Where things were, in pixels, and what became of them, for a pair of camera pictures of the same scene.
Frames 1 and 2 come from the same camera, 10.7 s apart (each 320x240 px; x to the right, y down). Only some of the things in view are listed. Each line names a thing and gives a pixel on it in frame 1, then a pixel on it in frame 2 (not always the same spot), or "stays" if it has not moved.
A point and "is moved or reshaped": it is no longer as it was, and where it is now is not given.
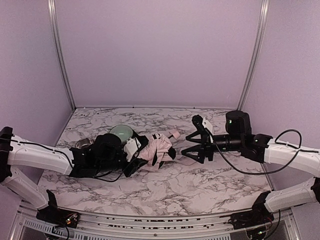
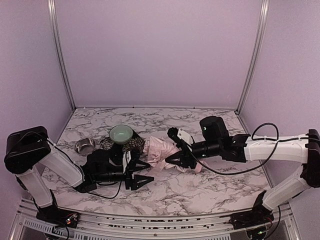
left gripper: (138, 157) to (128, 173)
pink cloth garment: (158, 149) is moved or reshaped
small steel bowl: (84, 141) stays
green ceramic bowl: (124, 132) stays
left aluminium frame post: (53, 20) stays
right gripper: (204, 144) to (184, 152)
